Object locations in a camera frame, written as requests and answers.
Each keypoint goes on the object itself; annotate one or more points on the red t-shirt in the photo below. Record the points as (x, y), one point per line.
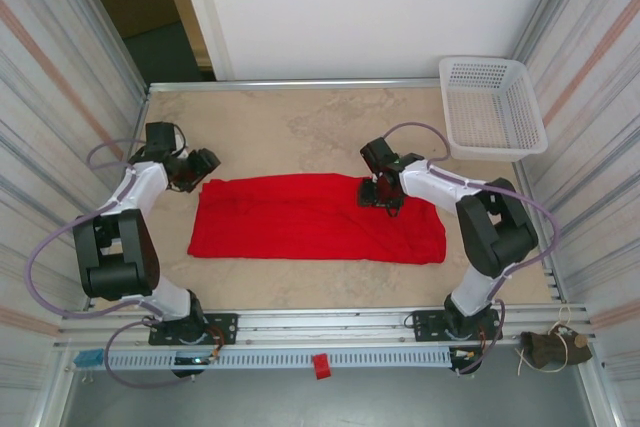
(300, 217)

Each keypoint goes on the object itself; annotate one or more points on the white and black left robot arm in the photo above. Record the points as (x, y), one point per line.
(147, 192)

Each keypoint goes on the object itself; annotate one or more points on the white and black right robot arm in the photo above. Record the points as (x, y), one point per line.
(430, 187)

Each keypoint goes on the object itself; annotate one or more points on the white perforated plastic basket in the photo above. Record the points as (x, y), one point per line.
(500, 112)

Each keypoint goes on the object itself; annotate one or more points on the small red plastic block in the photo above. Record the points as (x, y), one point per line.
(321, 364)

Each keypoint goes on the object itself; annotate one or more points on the small circuit board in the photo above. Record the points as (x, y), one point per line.
(462, 354)
(195, 360)

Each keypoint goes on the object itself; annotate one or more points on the small blue plastic block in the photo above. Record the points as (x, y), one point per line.
(90, 358)

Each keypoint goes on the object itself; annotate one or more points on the brown cloth pouch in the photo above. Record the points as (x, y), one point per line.
(545, 349)

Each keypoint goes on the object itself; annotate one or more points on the aluminium table frame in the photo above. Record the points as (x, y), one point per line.
(325, 319)

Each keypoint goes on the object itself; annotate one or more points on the white door frame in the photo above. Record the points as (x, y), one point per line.
(206, 12)

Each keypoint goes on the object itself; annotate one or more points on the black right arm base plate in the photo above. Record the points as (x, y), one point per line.
(425, 324)

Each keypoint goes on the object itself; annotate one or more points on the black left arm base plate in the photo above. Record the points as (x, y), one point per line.
(222, 327)

